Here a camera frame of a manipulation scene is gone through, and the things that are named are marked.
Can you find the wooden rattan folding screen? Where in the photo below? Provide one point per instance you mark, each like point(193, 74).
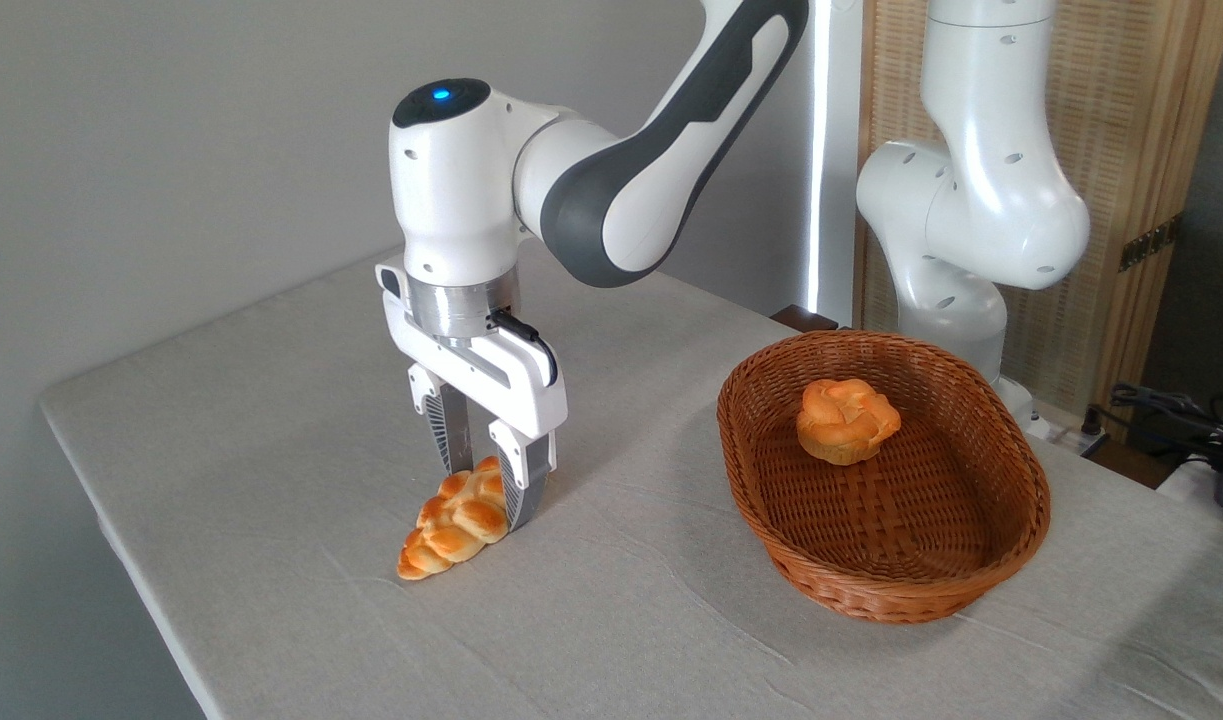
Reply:
point(1141, 120)

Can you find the white power strip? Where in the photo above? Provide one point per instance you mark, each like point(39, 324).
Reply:
point(1071, 436)

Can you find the dark brown wooden furniture corner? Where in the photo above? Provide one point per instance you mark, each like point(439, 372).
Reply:
point(803, 318)

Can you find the brown wicker oval basket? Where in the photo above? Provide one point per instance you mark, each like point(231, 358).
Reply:
point(901, 540)

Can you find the grey tablecloth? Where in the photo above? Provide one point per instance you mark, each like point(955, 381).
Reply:
point(271, 450)

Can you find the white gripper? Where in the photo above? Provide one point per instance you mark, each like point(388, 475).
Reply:
point(521, 390)

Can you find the long braided bread loaf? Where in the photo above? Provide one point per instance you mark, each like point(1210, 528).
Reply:
point(456, 525)

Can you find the dark metal screen hinge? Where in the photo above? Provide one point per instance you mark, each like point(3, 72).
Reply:
point(1149, 243)

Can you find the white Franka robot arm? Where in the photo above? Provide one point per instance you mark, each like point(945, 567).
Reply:
point(631, 190)

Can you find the round knotted bread roll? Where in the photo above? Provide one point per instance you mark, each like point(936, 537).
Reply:
point(846, 420)

